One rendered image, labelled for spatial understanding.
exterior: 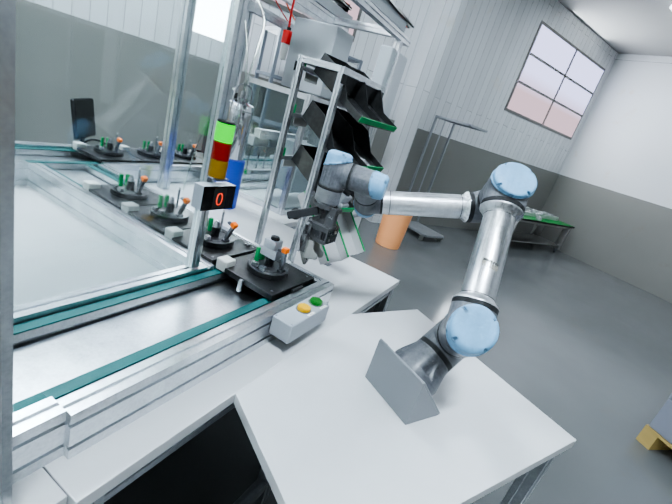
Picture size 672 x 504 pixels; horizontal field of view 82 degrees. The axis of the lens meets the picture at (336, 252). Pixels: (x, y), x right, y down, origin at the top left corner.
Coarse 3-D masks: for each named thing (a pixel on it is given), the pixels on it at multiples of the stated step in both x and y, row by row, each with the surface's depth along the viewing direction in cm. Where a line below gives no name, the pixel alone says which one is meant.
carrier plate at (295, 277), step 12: (240, 264) 130; (288, 264) 141; (240, 276) 122; (252, 276) 125; (288, 276) 132; (300, 276) 135; (252, 288) 120; (264, 288) 120; (276, 288) 122; (288, 288) 124
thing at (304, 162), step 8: (296, 152) 147; (304, 152) 144; (312, 152) 153; (296, 160) 147; (304, 160) 145; (312, 160) 142; (304, 168) 145; (320, 168) 157; (304, 176) 145; (344, 208) 143; (352, 208) 147
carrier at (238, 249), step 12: (216, 228) 139; (204, 240) 135; (216, 240) 137; (228, 240) 139; (240, 240) 149; (204, 252) 130; (216, 252) 133; (228, 252) 136; (240, 252) 139; (252, 252) 144
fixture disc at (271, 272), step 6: (252, 258) 132; (264, 258) 136; (276, 264) 134; (252, 270) 126; (258, 270) 125; (270, 270) 128; (276, 270) 129; (288, 270) 132; (258, 276) 125; (264, 276) 125; (270, 276) 125; (276, 276) 126; (282, 276) 128
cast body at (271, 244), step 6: (264, 240) 128; (270, 240) 126; (276, 240) 127; (264, 246) 128; (270, 246) 127; (276, 246) 127; (264, 252) 128; (270, 252) 127; (276, 252) 126; (270, 258) 128; (276, 258) 127
